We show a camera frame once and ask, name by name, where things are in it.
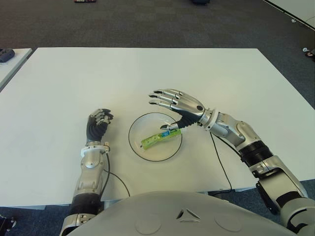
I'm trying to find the white side table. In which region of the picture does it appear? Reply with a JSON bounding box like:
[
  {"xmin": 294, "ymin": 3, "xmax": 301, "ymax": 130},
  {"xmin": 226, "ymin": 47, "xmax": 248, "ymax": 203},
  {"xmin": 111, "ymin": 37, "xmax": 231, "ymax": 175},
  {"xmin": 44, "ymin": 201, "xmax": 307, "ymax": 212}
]
[{"xmin": 0, "ymin": 48, "xmax": 33, "ymax": 92}]

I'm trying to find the dark handheld controller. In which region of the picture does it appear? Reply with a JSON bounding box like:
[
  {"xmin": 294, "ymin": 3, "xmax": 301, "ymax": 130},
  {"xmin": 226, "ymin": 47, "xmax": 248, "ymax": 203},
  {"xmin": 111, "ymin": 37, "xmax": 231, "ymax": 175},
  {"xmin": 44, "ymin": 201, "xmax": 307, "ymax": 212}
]
[{"xmin": 0, "ymin": 48, "xmax": 16, "ymax": 63}]

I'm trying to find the white table black edge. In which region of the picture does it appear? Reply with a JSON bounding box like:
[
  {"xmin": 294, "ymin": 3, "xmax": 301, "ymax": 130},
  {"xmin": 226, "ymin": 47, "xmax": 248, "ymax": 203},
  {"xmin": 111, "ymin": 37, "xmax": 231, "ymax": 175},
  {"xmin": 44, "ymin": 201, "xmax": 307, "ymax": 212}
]
[{"xmin": 261, "ymin": 0, "xmax": 315, "ymax": 30}]

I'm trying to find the grey robot torso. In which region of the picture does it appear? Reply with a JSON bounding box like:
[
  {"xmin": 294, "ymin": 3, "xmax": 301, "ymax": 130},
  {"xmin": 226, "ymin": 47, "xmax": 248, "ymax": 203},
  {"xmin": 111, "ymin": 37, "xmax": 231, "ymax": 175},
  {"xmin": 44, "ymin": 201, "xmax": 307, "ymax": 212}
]
[{"xmin": 64, "ymin": 190, "xmax": 306, "ymax": 236}]

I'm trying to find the green toothpaste tube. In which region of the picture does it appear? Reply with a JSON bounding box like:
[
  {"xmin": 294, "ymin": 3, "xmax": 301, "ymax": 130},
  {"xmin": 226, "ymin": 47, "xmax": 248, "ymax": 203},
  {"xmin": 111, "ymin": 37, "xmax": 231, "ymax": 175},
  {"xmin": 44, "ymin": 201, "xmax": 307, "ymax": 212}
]
[{"xmin": 140, "ymin": 128, "xmax": 183, "ymax": 150}]

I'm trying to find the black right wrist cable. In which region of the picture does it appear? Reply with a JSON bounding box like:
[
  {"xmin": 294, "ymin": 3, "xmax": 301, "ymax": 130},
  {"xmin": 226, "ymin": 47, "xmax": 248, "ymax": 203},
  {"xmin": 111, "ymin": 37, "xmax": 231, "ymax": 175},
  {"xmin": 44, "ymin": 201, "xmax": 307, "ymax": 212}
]
[{"xmin": 208, "ymin": 133, "xmax": 233, "ymax": 195}]

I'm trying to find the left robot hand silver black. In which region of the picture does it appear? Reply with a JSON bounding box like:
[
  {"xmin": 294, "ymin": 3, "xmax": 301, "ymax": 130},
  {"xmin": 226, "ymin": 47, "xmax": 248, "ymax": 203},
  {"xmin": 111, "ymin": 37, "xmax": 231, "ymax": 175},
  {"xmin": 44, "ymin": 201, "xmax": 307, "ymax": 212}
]
[{"xmin": 86, "ymin": 108, "xmax": 115, "ymax": 143}]

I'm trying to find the white plate black rim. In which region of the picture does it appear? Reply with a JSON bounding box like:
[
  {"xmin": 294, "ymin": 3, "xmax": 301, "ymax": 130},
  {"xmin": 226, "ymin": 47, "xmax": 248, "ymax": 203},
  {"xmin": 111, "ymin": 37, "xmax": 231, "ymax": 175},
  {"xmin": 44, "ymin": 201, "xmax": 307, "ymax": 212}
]
[{"xmin": 127, "ymin": 112, "xmax": 184, "ymax": 163}]

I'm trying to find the black metal stand part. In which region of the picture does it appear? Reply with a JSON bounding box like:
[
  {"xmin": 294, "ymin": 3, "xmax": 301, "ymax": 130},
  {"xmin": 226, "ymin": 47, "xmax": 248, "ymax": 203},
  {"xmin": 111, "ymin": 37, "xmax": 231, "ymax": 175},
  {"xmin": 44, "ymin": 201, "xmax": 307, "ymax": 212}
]
[{"xmin": 0, "ymin": 213, "xmax": 17, "ymax": 234}]

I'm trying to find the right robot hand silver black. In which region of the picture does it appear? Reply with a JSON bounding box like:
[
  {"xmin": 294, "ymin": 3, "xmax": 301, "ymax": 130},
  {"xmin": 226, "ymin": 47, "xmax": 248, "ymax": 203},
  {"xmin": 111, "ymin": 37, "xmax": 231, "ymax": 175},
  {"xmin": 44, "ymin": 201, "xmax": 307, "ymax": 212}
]
[{"xmin": 148, "ymin": 88, "xmax": 206, "ymax": 131}]

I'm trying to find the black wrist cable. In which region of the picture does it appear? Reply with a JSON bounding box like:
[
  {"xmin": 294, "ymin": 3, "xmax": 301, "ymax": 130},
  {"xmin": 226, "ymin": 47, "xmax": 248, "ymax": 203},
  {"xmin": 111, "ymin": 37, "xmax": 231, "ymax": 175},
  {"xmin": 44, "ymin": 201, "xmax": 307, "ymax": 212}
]
[
  {"xmin": 97, "ymin": 151, "xmax": 131, "ymax": 197},
  {"xmin": 208, "ymin": 133, "xmax": 233, "ymax": 195}
]

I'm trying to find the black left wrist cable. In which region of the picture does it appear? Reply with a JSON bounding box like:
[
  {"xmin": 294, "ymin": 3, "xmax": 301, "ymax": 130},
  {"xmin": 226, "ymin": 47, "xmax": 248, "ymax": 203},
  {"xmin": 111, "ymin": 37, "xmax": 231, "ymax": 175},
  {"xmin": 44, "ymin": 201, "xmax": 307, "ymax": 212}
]
[{"xmin": 97, "ymin": 151, "xmax": 131, "ymax": 197}]

